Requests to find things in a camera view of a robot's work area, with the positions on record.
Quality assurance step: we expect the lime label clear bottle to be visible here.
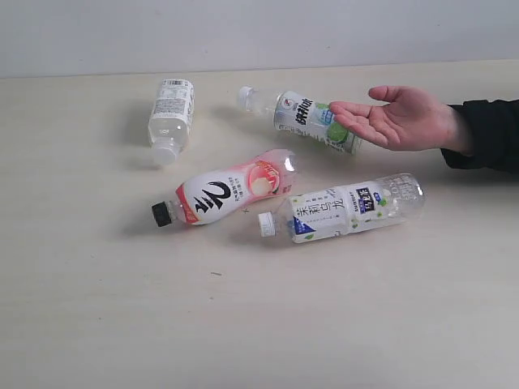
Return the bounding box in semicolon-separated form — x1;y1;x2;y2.
238;86;362;155

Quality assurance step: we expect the black sleeved forearm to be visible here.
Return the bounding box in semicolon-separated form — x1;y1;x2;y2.
441;100;518;173

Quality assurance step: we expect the person's open hand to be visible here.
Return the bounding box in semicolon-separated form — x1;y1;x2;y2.
329;86;474;155

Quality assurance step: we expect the clear bottle white text label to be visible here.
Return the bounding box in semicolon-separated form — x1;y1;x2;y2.
148;79;194;165

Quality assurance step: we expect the pink white bottle black cap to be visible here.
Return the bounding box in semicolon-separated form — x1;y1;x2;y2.
152;149;297;227

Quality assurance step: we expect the jasmine tea clear bottle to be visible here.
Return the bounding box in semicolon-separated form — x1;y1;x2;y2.
258;173;426;244

